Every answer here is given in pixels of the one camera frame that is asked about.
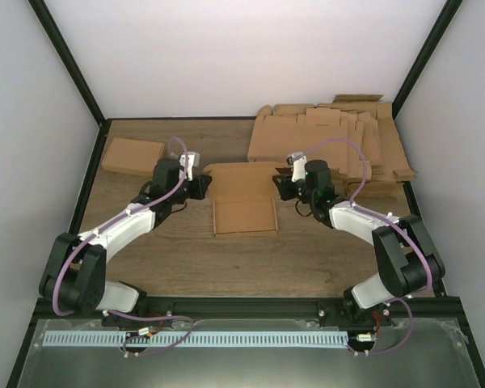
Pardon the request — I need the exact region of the folded brown cardboard box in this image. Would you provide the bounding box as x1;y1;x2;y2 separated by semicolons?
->
101;137;166;176

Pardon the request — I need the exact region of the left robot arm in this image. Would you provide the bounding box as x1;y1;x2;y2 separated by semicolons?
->
39;151;212;327

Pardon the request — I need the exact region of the right black corner post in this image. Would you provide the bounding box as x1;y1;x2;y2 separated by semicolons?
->
392;0;463;119

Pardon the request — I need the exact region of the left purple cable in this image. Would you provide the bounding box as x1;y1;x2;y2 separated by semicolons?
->
51;137;195;360

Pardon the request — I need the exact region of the stack of flat cardboard sheets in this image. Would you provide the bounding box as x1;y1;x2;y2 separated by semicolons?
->
247;95;415;196

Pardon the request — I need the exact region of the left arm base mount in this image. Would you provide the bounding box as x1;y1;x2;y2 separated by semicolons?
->
99;282;171;330

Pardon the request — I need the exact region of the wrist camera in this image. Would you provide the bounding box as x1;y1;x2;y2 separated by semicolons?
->
287;151;307;183
179;151;200;181

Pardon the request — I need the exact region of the left black corner post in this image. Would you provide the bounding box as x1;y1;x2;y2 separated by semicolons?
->
27;0;107;127

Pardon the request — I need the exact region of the purple cable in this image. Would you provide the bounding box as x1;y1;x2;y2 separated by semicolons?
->
51;137;195;360
294;137;434;358

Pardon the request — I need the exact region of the black corner post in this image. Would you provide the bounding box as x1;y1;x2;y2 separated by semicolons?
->
392;0;463;119
27;0;107;127

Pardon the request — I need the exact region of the black aluminium frame rail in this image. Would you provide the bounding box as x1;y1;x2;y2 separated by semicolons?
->
31;297;466;323

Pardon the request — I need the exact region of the light blue slotted cable duct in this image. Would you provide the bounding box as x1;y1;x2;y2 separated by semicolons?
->
42;331;348;349

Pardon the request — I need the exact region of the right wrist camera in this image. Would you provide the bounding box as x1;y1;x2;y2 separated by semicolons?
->
287;151;307;183

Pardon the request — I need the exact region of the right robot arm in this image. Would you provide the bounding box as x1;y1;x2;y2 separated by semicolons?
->
272;160;445;326

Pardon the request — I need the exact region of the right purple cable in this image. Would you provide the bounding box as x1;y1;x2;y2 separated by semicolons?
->
294;137;434;358

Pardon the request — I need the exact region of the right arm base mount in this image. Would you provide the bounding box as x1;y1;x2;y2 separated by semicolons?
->
316;288;392;330

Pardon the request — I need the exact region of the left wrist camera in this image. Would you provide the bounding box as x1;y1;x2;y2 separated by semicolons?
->
179;151;200;181

